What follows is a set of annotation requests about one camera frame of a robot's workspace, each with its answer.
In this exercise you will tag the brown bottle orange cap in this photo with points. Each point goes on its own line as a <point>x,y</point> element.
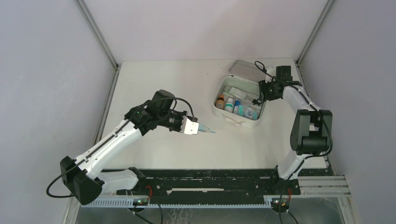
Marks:
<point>220,103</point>

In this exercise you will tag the left circuit board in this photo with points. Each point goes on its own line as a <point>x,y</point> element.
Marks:
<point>141,202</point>

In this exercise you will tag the teal bagged bandage pack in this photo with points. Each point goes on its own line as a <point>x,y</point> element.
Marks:
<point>252,112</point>

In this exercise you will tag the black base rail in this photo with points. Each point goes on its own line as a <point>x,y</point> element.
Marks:
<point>214,186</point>

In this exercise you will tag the white bottle green label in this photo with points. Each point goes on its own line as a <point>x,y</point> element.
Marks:
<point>229,105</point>

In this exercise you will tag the grey box lid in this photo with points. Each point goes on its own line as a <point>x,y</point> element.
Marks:
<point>247,71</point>

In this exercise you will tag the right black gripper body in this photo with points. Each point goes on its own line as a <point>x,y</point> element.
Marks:
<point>267,89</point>

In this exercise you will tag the black handled medical scissors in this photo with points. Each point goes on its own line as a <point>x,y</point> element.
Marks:
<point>257,102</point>

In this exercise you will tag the clear plastic swab pack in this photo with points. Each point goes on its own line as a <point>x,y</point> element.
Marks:
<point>237,93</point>

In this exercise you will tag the right circuit board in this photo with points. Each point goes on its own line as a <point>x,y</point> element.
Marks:
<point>280,202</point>

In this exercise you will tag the circuit board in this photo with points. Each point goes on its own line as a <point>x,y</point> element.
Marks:
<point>280,202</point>
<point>141,202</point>

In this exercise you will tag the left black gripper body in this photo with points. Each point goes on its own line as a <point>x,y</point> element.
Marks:
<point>173,121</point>

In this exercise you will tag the grey plastic medicine box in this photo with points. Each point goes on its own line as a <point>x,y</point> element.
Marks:
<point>252,91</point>

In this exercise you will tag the blue cotton ball pack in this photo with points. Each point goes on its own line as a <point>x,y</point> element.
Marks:
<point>204,129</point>

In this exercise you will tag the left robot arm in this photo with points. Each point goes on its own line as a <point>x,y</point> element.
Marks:
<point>83,175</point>

